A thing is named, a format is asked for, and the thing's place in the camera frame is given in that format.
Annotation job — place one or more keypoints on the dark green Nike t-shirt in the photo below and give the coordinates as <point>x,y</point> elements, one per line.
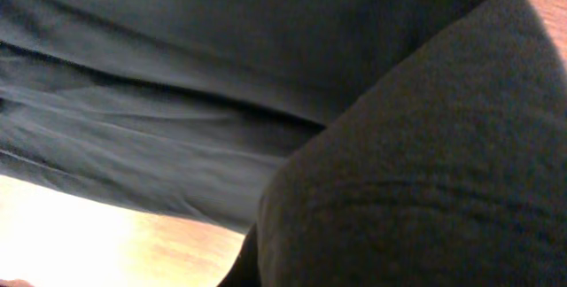
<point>354,142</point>

